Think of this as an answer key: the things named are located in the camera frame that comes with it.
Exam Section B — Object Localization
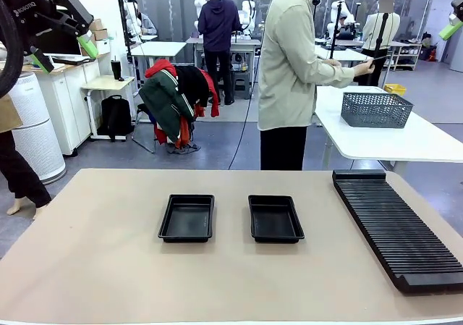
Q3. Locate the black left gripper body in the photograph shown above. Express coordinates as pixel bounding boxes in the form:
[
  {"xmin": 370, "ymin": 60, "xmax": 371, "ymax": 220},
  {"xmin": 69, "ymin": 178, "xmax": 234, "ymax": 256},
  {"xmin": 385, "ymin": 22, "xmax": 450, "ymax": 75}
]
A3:
[{"xmin": 0, "ymin": 0, "xmax": 56, "ymax": 51}]

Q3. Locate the black ESD tray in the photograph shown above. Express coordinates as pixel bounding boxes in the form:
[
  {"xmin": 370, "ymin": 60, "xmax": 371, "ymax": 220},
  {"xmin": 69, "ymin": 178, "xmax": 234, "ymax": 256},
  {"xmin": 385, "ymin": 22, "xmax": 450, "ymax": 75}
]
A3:
[
  {"xmin": 247, "ymin": 194, "xmax": 305, "ymax": 244},
  {"xmin": 157, "ymin": 194, "xmax": 215, "ymax": 243}
]

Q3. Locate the person's right forearm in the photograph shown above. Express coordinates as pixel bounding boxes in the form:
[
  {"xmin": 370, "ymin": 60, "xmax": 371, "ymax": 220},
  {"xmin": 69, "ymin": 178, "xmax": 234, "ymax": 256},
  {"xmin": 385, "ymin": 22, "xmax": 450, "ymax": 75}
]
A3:
[{"xmin": 313, "ymin": 65, "xmax": 357, "ymax": 89}]

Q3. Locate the person's right hand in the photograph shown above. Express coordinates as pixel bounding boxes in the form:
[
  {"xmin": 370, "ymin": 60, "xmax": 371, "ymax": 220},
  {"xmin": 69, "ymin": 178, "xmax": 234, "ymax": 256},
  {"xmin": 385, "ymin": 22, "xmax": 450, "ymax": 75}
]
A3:
[{"xmin": 353, "ymin": 59, "xmax": 375, "ymax": 77}]

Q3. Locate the black computer monitor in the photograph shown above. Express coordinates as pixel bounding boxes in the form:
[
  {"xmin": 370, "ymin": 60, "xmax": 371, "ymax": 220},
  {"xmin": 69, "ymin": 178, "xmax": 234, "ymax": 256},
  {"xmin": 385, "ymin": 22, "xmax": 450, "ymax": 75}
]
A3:
[{"xmin": 35, "ymin": 31, "xmax": 82, "ymax": 56}]

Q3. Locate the white cabinet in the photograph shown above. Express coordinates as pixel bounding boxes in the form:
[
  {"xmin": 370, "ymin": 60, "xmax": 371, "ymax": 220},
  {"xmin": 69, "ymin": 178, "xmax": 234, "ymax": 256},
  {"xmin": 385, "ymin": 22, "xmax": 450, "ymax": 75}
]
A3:
[{"xmin": 35, "ymin": 51, "xmax": 113, "ymax": 156}]

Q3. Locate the white storage box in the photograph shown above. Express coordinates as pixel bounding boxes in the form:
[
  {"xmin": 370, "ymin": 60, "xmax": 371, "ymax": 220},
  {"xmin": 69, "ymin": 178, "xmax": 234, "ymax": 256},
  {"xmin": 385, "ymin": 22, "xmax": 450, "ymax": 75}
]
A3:
[{"xmin": 94, "ymin": 38, "xmax": 111, "ymax": 56}]

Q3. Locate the white shelf unit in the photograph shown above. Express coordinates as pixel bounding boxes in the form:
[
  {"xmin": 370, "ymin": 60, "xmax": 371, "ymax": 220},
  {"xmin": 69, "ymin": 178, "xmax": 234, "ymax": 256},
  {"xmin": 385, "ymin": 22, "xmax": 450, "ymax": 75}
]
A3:
[{"xmin": 392, "ymin": 41, "xmax": 422, "ymax": 71}]

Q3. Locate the small wooden top table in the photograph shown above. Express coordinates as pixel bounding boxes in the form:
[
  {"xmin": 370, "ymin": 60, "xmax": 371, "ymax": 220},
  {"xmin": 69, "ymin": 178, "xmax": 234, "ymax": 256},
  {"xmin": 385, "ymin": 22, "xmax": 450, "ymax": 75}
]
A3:
[{"xmin": 80, "ymin": 75, "xmax": 137, "ymax": 140}]

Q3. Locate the black tripod stand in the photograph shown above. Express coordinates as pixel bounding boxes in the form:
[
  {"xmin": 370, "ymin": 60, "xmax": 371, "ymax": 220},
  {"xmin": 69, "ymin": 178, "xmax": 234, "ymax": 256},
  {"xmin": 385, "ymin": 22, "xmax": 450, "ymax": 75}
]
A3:
[
  {"xmin": 328, "ymin": 1, "xmax": 344, "ymax": 61},
  {"xmin": 367, "ymin": 12, "xmax": 391, "ymax": 87}
]

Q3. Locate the seated person in grey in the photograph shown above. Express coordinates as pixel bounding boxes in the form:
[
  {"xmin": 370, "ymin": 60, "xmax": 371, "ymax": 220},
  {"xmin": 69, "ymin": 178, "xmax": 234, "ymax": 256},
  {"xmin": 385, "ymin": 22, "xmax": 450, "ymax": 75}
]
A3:
[{"xmin": 126, "ymin": 0, "xmax": 158, "ymax": 36}]

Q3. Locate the black tumbler with straw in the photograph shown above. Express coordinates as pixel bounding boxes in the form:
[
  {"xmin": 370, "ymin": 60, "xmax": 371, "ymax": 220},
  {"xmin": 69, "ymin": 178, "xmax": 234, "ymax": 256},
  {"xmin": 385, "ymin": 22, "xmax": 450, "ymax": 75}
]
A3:
[{"xmin": 111, "ymin": 55, "xmax": 123, "ymax": 81}]

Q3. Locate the person with black cap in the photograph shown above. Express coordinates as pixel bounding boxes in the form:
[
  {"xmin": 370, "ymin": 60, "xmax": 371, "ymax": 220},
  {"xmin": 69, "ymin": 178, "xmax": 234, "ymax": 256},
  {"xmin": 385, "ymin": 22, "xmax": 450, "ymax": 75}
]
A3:
[{"xmin": 357, "ymin": 0, "xmax": 402, "ymax": 87}]

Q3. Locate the yellow bin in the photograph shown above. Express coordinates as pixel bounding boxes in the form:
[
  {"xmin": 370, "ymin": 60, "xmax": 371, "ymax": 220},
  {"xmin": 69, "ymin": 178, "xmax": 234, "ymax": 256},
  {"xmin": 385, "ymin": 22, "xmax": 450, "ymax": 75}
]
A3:
[{"xmin": 383, "ymin": 83, "xmax": 407, "ymax": 96}]

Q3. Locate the black backpack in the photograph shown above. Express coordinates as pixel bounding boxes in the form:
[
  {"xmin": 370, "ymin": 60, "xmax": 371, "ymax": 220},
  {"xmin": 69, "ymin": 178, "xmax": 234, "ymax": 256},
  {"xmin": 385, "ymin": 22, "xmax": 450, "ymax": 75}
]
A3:
[{"xmin": 97, "ymin": 94, "xmax": 134, "ymax": 143}]

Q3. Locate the white background table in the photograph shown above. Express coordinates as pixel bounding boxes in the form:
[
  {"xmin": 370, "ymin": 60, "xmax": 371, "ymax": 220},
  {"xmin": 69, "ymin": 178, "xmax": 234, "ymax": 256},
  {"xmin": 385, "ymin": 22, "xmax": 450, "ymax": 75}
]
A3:
[
  {"xmin": 129, "ymin": 41, "xmax": 187, "ymax": 68},
  {"xmin": 313, "ymin": 44, "xmax": 373, "ymax": 85}
]

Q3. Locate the chair with piled jackets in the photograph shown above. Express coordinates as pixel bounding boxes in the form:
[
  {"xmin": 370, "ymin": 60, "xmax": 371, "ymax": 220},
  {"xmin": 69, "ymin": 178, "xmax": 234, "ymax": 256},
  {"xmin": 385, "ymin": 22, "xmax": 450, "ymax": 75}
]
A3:
[{"xmin": 144, "ymin": 59, "xmax": 221, "ymax": 151}]

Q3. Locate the grey plastic basket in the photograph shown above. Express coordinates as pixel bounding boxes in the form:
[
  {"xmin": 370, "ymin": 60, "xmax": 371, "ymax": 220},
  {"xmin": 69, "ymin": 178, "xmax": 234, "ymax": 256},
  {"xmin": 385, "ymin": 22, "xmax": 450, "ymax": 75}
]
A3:
[{"xmin": 341, "ymin": 92, "xmax": 415, "ymax": 129}]

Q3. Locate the dark green jacket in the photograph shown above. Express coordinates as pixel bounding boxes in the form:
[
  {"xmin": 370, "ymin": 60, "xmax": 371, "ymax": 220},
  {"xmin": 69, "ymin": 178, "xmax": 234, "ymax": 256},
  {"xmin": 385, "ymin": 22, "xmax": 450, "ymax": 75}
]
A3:
[{"xmin": 138, "ymin": 68, "xmax": 196, "ymax": 143}]

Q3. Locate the white side table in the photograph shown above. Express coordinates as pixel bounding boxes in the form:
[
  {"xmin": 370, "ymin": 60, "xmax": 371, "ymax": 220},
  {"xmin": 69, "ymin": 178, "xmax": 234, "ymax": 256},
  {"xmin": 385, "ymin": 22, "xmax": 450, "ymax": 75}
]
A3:
[{"xmin": 313, "ymin": 85, "xmax": 463, "ymax": 176}]

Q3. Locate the black jacket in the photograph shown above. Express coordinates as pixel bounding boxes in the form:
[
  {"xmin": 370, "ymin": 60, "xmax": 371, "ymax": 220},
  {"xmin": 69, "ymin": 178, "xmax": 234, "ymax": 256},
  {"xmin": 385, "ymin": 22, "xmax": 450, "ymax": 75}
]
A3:
[{"xmin": 175, "ymin": 65, "xmax": 211, "ymax": 109}]

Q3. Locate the person in purple hoodie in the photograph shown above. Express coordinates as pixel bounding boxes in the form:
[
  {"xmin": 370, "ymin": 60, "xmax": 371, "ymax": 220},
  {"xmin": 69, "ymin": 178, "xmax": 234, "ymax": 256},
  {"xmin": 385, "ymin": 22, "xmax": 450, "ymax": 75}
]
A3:
[{"xmin": 197, "ymin": 0, "xmax": 242, "ymax": 106}]

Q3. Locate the person in beige shirt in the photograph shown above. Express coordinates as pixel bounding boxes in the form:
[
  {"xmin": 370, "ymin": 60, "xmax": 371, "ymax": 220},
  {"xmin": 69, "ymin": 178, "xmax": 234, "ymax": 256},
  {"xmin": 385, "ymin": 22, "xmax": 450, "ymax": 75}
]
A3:
[{"xmin": 257, "ymin": 0, "xmax": 375, "ymax": 171}]

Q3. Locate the grey background workbench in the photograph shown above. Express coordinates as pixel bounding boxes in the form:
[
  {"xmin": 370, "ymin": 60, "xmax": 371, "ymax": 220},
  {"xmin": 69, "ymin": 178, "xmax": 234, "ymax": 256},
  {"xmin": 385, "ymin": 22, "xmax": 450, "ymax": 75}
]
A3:
[{"xmin": 186, "ymin": 37, "xmax": 262, "ymax": 89}]

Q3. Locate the grey step stool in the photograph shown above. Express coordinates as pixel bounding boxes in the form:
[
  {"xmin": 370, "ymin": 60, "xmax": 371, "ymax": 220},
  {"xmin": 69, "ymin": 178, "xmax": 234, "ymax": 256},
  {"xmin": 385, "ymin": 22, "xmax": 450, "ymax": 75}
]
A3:
[{"xmin": 231, "ymin": 70, "xmax": 252, "ymax": 101}]

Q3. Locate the black slotted board rack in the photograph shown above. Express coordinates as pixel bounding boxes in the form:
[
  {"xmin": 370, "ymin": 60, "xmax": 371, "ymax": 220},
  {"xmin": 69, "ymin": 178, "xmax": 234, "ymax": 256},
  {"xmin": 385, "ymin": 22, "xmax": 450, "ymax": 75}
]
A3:
[{"xmin": 331, "ymin": 169, "xmax": 463, "ymax": 295}]

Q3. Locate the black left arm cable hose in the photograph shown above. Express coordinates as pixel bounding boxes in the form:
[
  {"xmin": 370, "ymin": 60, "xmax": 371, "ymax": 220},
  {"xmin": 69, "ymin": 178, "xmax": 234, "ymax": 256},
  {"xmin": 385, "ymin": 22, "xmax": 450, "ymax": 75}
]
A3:
[{"xmin": 0, "ymin": 0, "xmax": 25, "ymax": 98}]

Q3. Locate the metal frame chair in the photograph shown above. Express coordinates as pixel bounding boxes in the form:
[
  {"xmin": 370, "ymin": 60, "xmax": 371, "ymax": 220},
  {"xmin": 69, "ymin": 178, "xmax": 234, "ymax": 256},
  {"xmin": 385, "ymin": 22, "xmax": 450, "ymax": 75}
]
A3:
[{"xmin": 130, "ymin": 102, "xmax": 199, "ymax": 155}]

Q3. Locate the thin black hanging cable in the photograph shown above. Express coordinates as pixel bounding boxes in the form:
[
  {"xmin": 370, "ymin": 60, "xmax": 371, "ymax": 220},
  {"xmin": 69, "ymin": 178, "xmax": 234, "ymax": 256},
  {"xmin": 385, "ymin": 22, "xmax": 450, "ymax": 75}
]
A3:
[{"xmin": 227, "ymin": 0, "xmax": 282, "ymax": 170}]

